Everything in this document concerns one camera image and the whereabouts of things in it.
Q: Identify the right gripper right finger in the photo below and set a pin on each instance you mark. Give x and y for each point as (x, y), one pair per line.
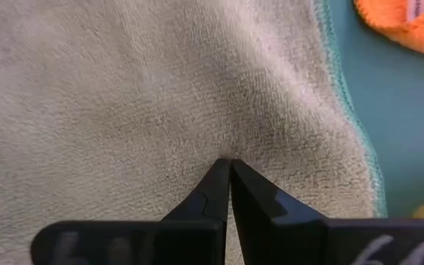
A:
(263, 221)

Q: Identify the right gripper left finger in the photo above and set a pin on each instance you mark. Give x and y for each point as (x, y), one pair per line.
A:
(212, 198)

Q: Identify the pale green microfiber towel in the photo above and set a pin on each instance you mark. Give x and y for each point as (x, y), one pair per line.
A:
(123, 92)

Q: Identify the orange microfiber towel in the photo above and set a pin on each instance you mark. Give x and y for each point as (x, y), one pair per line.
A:
(381, 18)

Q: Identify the green table mat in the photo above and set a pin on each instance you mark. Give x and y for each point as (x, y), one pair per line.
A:
(399, 129)

